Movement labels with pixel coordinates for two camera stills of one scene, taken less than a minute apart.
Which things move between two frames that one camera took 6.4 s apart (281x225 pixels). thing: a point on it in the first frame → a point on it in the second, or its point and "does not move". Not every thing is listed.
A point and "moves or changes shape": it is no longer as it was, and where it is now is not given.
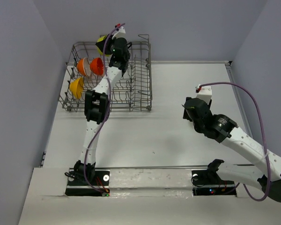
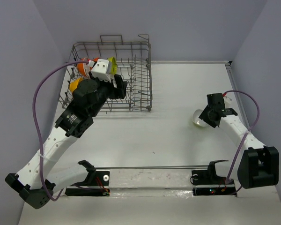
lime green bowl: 99,39 moves or changes shape
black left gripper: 108,41 → 116,93
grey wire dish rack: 132,92 does not move
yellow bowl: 76,87 does not move
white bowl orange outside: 84,66 does not move
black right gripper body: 196,126 → 208,123
